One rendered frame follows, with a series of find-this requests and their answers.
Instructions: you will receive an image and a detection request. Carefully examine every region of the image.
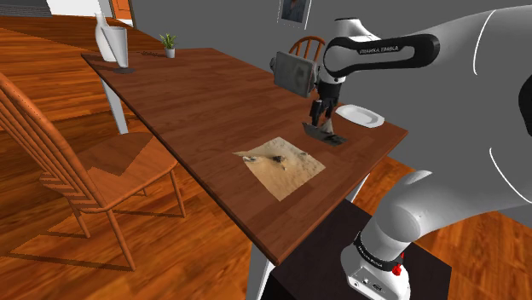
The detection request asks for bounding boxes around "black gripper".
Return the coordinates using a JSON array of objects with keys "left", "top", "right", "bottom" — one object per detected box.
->
[{"left": 309, "top": 81, "right": 343, "bottom": 127}]

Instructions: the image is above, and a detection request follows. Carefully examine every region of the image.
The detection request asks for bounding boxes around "dark flat object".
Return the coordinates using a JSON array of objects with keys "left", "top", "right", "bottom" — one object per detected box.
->
[{"left": 301, "top": 121, "right": 350, "bottom": 147}]

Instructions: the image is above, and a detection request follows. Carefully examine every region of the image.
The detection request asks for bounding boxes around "white plate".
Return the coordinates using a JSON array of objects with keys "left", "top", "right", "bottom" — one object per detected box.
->
[{"left": 334, "top": 103, "right": 386, "bottom": 130}]

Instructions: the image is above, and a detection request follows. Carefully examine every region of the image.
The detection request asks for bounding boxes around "wooden chair with round back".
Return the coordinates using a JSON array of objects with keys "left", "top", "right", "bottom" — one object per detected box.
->
[{"left": 288, "top": 35, "right": 327, "bottom": 63}]

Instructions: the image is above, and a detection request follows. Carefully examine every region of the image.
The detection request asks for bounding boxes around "sand-coloured cloth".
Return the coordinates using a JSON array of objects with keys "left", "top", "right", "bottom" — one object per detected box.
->
[{"left": 232, "top": 136, "right": 327, "bottom": 203}]

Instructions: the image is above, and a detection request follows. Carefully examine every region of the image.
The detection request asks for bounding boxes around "brown wooden dining table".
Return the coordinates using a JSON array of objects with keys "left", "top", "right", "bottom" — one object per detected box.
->
[{"left": 80, "top": 47, "right": 409, "bottom": 300}]

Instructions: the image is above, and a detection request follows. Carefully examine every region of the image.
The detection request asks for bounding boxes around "dark robot stand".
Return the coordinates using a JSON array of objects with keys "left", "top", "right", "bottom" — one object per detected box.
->
[{"left": 263, "top": 199, "right": 454, "bottom": 300}]

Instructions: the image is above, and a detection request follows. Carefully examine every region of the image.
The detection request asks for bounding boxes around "small potted green plant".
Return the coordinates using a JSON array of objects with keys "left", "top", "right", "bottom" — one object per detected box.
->
[{"left": 159, "top": 32, "right": 178, "bottom": 59}]

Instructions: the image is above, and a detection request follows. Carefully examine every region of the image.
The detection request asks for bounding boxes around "large wooden spindle chair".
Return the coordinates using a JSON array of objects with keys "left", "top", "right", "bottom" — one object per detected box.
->
[{"left": 0, "top": 72, "right": 187, "bottom": 273}]

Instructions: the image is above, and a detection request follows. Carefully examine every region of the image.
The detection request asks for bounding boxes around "grey tapered vase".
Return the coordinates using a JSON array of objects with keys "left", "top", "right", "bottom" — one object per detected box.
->
[{"left": 101, "top": 26, "right": 136, "bottom": 75}]

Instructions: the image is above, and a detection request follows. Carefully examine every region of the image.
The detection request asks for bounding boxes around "orange door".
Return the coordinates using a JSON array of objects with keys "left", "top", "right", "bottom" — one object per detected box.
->
[{"left": 109, "top": 0, "right": 136, "bottom": 27}]

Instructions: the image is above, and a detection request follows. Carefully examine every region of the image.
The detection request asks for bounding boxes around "white curved vase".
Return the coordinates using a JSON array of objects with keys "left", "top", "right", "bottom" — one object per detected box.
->
[{"left": 94, "top": 11, "right": 119, "bottom": 63}]

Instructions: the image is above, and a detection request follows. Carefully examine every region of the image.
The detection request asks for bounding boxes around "framed wall picture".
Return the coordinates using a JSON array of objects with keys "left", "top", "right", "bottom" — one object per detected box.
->
[{"left": 276, "top": 0, "right": 312, "bottom": 31}]

